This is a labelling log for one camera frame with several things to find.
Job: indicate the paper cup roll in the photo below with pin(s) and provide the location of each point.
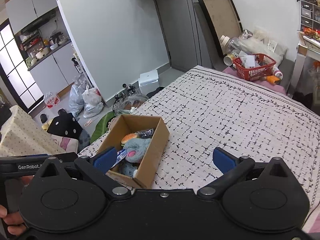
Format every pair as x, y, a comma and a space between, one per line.
228, 59

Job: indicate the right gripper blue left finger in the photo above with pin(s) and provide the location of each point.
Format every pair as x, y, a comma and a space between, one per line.
104, 160

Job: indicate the grey plastic bag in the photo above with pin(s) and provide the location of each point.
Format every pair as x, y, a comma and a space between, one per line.
77, 105

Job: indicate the burger plush toy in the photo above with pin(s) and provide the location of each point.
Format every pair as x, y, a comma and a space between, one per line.
128, 137

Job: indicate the dark grey wardrobe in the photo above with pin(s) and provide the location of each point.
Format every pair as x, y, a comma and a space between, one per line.
186, 34

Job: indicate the red white water pack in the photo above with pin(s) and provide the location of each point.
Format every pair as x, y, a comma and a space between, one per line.
51, 99

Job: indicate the brown framed board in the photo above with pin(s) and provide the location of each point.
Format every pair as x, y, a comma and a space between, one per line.
223, 20

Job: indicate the light blue plush toy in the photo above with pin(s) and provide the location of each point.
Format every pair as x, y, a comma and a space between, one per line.
136, 149

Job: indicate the black framed window door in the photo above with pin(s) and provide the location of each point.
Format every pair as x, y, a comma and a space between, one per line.
15, 73

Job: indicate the cream dotted fabric box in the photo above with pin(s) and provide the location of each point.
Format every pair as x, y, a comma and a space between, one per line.
21, 135

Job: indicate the pink bed sheet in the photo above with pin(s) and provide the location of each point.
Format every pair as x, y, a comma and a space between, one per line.
277, 88

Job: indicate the white kitchen cabinet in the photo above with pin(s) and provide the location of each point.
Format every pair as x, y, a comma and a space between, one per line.
55, 71

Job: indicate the person's left hand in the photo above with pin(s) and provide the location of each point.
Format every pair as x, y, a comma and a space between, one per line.
11, 216

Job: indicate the white black patterned bedspread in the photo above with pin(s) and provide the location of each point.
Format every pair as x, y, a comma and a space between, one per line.
204, 109

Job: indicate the orange small box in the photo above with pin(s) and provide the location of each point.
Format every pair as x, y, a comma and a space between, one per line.
272, 79

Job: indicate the white flat box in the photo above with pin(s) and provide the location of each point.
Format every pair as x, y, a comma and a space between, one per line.
148, 82

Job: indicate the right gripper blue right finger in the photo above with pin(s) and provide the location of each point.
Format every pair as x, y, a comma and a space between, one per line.
223, 160

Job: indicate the white fluffy pillow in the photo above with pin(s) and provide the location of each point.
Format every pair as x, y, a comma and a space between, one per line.
261, 41

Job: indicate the dark fuzzy soft item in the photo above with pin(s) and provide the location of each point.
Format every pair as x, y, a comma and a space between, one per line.
145, 134

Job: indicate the denim elephant soft toy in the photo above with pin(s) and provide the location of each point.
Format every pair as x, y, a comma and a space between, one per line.
128, 169

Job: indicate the white plastic bag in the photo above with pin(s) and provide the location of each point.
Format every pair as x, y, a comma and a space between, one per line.
91, 97

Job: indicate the white pink small bottle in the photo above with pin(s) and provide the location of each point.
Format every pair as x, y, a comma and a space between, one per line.
276, 72

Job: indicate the blue orange snack packet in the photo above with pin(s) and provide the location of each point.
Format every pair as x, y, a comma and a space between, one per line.
120, 156

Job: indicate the red plastic basket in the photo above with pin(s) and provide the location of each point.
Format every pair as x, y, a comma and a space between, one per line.
263, 67

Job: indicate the clear plastic bottle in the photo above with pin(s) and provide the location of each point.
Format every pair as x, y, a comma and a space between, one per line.
234, 43

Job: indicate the brown cardboard box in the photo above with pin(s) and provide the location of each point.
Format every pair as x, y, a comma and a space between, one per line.
147, 169

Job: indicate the black white-dotted cushion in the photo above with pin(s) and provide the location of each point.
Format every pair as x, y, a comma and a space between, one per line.
65, 125

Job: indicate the white side table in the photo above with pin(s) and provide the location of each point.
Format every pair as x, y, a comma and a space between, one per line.
301, 80

